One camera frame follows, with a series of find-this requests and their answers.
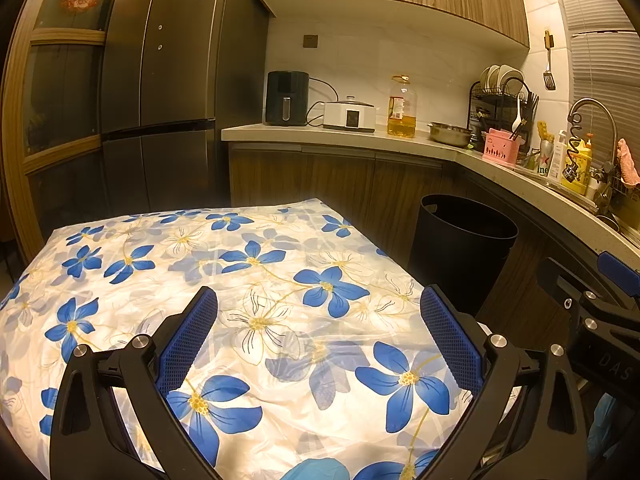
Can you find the cooking oil bottle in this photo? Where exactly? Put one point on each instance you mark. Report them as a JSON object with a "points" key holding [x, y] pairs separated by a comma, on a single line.
{"points": [[401, 112]]}

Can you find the white slow cooker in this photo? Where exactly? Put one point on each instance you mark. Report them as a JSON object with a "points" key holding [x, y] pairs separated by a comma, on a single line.
{"points": [[349, 116]]}

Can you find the beige kitchen counter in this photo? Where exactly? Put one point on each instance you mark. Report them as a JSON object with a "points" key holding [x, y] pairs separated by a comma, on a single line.
{"points": [[310, 134]]}

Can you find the white pump bottle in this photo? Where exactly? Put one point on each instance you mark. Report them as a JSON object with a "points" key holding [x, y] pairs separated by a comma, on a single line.
{"points": [[556, 160]]}

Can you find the blue cloth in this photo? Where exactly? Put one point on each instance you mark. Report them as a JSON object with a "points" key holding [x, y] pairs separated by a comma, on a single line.
{"points": [[602, 425]]}

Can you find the window blinds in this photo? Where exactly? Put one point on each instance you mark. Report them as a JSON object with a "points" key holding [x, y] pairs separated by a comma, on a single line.
{"points": [[600, 50]]}

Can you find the black trash bin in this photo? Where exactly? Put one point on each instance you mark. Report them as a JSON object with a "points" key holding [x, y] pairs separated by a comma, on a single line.
{"points": [[460, 255]]}

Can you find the silver drink can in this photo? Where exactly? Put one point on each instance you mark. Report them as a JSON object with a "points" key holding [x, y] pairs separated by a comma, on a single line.
{"points": [[545, 160]]}

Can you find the wooden glass door cabinet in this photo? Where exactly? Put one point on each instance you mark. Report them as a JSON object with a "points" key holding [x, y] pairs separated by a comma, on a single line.
{"points": [[60, 95]]}

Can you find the steel kitchen faucet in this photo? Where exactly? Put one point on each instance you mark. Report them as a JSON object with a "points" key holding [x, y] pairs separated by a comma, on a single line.
{"points": [[592, 104]]}

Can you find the steel basin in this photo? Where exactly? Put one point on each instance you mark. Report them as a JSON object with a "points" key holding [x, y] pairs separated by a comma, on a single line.
{"points": [[450, 134]]}

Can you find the hanging slotted spatula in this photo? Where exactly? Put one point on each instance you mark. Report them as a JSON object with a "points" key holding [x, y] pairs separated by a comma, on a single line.
{"points": [[549, 80]]}

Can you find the black dish rack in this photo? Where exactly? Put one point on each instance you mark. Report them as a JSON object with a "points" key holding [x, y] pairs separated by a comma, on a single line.
{"points": [[492, 95]]}

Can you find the yellow detergent bottle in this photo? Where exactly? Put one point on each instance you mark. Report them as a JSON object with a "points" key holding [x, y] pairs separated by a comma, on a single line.
{"points": [[582, 175]]}

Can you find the yellow scrubber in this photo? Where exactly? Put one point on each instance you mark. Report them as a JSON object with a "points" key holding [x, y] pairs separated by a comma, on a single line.
{"points": [[545, 130]]}

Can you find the blue floral tablecloth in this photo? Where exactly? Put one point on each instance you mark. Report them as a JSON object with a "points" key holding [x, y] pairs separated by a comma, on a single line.
{"points": [[280, 310]]}

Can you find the white plastic spoon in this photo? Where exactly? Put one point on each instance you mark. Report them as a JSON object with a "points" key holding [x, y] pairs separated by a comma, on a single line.
{"points": [[516, 117]]}

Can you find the black air fryer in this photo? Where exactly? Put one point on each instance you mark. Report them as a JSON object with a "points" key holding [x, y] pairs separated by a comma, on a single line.
{"points": [[286, 97]]}

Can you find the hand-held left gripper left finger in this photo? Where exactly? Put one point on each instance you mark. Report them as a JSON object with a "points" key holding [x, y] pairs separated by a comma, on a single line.
{"points": [[187, 340]]}

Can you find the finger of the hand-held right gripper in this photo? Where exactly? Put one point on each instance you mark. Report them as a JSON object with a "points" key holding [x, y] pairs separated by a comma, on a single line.
{"points": [[620, 270], [570, 292]]}

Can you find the dark wall socket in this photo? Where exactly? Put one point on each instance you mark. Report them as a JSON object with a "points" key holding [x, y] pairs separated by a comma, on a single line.
{"points": [[310, 40]]}

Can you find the pink utensil basket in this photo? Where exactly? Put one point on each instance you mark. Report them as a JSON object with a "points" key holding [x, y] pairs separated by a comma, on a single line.
{"points": [[500, 150]]}

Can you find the wooden base cabinets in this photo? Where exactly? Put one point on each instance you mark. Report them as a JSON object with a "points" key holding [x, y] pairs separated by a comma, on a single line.
{"points": [[325, 175]]}

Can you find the dark grey refrigerator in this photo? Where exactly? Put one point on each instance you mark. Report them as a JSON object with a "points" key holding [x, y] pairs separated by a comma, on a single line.
{"points": [[185, 60]]}

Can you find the pink dish cloth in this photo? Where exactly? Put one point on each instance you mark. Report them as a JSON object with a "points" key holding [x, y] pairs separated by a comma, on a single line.
{"points": [[627, 162]]}

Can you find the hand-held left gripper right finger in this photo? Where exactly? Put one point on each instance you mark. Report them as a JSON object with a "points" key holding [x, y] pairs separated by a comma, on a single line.
{"points": [[452, 335]]}

